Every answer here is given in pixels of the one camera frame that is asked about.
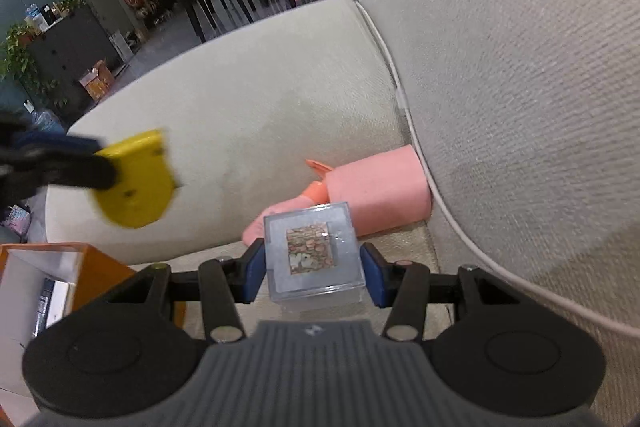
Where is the beige fabric sofa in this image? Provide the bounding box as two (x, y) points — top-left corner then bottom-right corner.
(45, 0), (640, 427)

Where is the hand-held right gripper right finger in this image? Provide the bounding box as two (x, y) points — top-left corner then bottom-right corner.
(360, 242), (531, 342)

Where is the orange cardboard box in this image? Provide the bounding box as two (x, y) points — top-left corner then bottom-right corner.
(79, 59), (117, 100)

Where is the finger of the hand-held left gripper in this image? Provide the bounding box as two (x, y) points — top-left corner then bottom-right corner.
(12, 129), (103, 156)
(27, 151), (119, 192)

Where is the dark grey cabinet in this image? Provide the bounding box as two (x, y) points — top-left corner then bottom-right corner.
(25, 4), (119, 114)

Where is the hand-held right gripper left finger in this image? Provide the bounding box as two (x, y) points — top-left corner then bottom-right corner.
(105, 238), (266, 343)

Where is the salmon plastic clip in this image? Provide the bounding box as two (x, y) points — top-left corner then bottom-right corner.
(305, 159), (334, 204)

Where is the clear plastic box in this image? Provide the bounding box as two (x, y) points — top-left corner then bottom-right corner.
(263, 202), (369, 309)

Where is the yellow toy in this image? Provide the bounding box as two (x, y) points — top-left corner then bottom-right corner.
(94, 129), (184, 229)

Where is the white charging cable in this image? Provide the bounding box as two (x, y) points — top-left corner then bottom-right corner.
(354, 0), (640, 339)

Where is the white bin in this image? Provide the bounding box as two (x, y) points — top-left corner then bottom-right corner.
(109, 31), (137, 64)

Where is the trailing green plant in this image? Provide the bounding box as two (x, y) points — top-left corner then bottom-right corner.
(0, 23), (69, 108)

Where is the orange and white storage box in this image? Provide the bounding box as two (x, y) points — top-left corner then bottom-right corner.
(0, 243), (188, 400)

